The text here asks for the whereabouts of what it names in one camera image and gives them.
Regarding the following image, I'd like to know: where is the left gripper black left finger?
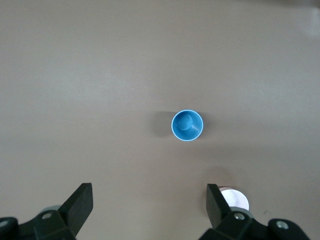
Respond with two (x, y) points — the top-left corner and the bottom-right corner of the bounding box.
(0, 182), (94, 240)

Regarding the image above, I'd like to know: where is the blue ribbed plastic cup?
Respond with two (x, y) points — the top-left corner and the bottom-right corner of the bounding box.
(171, 109), (204, 142)

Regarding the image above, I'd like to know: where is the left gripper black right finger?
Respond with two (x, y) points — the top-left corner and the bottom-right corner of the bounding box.
(198, 183), (311, 240)

